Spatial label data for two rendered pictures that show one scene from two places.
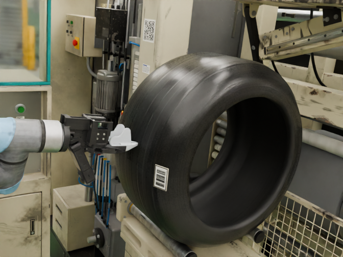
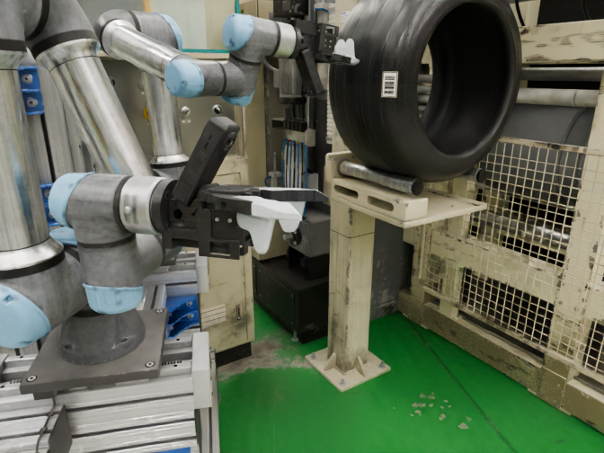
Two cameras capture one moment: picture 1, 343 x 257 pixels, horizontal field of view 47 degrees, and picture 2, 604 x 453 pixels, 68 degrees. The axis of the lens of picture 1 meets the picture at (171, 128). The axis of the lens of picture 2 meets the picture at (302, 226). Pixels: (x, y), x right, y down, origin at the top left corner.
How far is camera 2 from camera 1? 48 cm
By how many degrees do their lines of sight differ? 4
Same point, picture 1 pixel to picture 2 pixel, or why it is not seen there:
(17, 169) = (254, 72)
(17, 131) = (255, 23)
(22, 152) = (260, 50)
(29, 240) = not seen: hidden behind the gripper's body
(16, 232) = not seen: hidden behind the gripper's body
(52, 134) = (287, 31)
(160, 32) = not seen: outside the picture
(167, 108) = (389, 13)
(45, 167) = (241, 146)
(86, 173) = (315, 83)
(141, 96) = (355, 18)
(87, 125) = (315, 30)
